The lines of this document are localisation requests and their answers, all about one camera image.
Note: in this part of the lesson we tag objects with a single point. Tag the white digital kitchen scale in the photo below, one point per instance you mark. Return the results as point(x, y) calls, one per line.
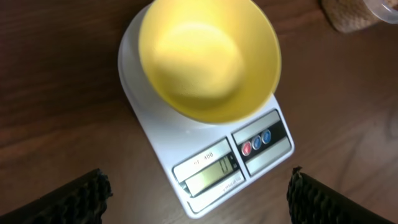
point(206, 164)

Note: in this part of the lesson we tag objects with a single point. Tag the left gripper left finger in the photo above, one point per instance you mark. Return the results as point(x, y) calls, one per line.
point(81, 201)

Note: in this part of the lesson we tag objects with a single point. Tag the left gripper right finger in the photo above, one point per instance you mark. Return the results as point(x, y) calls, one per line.
point(312, 202)

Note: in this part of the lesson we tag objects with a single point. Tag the yellow plastic bowl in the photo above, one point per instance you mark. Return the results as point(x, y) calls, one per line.
point(214, 61)

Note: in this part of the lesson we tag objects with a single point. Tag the clear container of soybeans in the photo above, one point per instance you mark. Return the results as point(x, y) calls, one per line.
point(348, 16)

